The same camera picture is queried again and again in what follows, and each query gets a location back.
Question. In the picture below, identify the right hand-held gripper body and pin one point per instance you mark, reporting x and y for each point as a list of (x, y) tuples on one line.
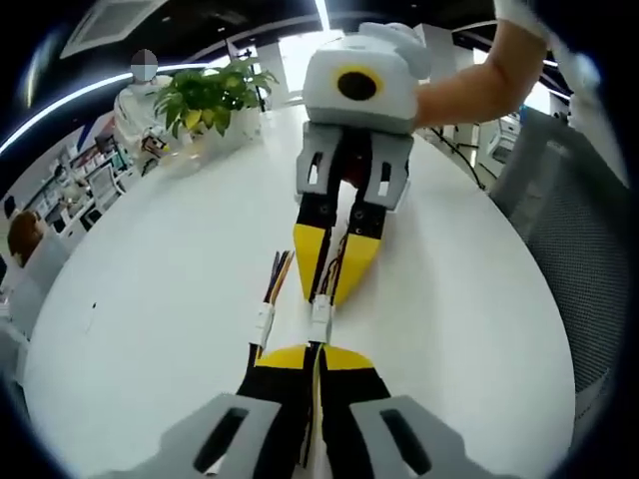
[(359, 107)]

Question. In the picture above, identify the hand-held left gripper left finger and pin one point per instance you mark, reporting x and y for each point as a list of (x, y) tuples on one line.
[(259, 399)]

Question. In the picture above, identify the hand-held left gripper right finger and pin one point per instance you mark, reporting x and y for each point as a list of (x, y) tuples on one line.
[(359, 399)]

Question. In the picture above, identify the white plant pot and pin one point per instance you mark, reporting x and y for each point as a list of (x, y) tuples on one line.
[(239, 130)]

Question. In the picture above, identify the green potted plant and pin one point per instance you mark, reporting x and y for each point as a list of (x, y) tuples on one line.
[(209, 95)]

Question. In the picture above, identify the person's white sleeve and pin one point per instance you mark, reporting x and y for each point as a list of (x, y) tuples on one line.
[(529, 22)]

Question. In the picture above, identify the grey mesh office chair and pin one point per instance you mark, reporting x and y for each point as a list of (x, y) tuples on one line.
[(564, 214)]

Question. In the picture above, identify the white office chair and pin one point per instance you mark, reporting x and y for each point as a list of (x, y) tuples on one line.
[(105, 187)]

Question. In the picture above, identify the ceiling air conditioner vent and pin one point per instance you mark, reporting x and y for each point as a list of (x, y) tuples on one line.
[(107, 25)]

